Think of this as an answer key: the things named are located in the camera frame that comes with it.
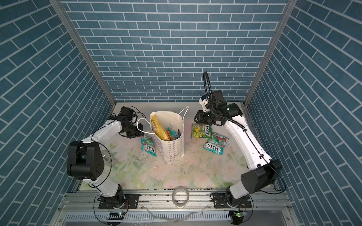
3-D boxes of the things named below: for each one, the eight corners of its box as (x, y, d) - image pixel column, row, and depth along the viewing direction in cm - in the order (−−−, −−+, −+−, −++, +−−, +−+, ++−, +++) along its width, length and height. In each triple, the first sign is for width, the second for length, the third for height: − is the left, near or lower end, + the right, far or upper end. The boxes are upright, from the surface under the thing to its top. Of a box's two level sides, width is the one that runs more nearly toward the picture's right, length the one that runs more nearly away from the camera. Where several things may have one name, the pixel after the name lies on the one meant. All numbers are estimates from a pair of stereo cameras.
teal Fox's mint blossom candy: (202, 147, 96) (203, 145, 93) (210, 132, 104) (210, 130, 101) (221, 156, 92) (222, 154, 89) (228, 140, 100) (229, 138, 97)
